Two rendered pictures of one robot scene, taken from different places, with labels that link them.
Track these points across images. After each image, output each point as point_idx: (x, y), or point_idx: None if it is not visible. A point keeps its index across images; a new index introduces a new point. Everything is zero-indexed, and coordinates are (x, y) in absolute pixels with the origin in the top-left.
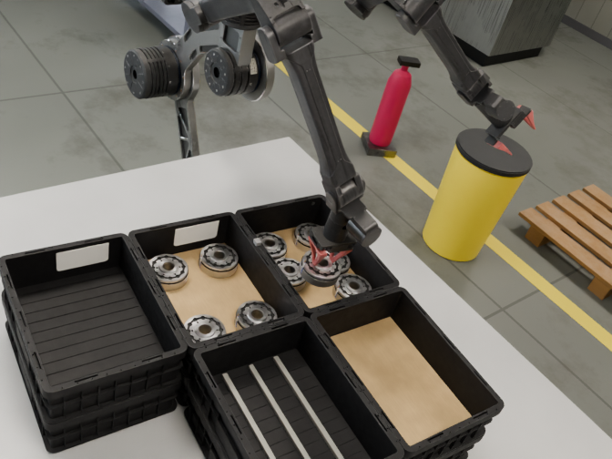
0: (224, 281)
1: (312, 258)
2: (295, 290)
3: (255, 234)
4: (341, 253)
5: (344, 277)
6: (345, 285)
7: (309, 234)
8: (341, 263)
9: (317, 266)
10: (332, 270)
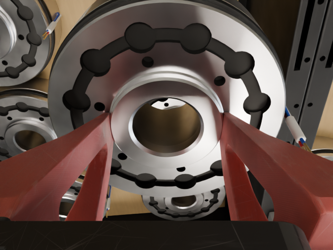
0: (325, 126)
1: (242, 161)
2: (303, 19)
3: None
4: (60, 174)
5: (8, 74)
6: (13, 40)
7: (70, 203)
8: (9, 122)
9: (219, 107)
10: (122, 67)
